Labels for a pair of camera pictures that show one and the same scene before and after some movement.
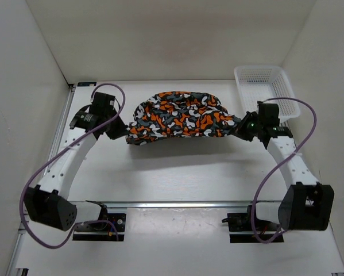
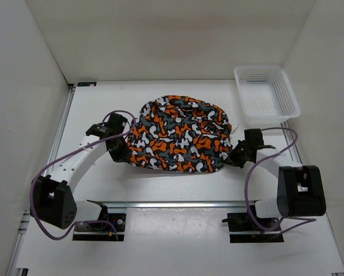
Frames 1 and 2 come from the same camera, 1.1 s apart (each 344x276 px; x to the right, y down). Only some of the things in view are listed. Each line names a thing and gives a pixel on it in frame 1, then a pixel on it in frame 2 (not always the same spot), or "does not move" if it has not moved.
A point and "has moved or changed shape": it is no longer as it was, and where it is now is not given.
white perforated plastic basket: (258, 83) does not move
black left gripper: (119, 131) to (124, 155)
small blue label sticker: (87, 84) does not move
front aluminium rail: (190, 204) does not move
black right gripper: (240, 131) to (232, 159)
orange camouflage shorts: (177, 114) has moved or changed shape
